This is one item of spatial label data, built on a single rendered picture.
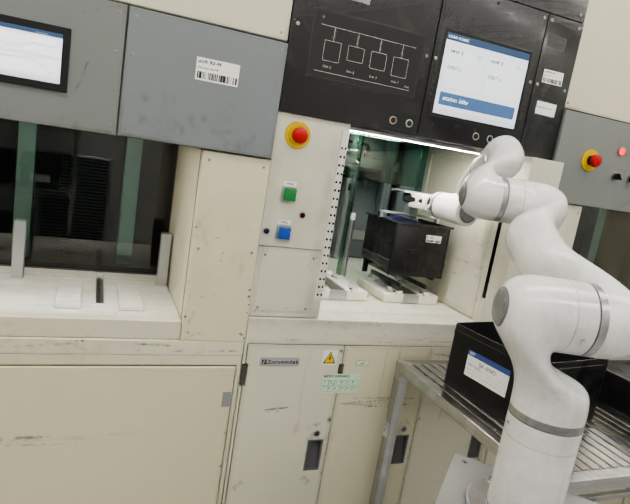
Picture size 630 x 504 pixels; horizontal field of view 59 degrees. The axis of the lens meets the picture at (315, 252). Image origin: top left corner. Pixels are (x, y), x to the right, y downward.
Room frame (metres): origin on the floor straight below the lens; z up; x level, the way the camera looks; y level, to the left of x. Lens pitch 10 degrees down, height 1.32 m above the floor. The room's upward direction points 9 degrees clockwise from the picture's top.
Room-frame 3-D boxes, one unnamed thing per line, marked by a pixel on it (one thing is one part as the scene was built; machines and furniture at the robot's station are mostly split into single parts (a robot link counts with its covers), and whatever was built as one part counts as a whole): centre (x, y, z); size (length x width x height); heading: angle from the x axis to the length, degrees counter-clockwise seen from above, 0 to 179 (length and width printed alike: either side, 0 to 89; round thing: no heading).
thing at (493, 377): (1.38, -0.59, 0.85); 0.28 x 0.28 x 0.17; 31
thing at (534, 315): (0.88, -0.40, 1.07); 0.19 x 0.12 x 0.24; 92
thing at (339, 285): (1.79, -0.05, 0.89); 0.22 x 0.21 x 0.04; 23
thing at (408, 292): (1.90, -0.30, 0.89); 0.22 x 0.21 x 0.04; 23
